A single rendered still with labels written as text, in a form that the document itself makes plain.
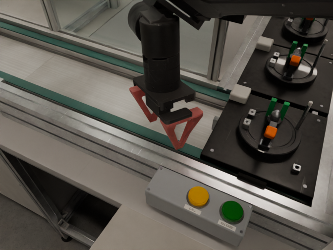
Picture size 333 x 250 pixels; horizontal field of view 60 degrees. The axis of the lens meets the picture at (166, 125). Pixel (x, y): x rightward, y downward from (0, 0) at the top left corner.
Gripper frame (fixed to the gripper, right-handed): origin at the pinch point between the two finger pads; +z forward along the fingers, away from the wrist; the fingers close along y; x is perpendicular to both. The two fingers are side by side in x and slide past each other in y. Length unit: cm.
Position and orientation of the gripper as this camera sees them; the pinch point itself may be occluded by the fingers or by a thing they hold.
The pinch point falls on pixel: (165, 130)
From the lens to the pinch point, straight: 52.1
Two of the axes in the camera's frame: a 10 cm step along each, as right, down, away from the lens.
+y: -4.9, -4.9, 7.3
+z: 0.4, 8.2, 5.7
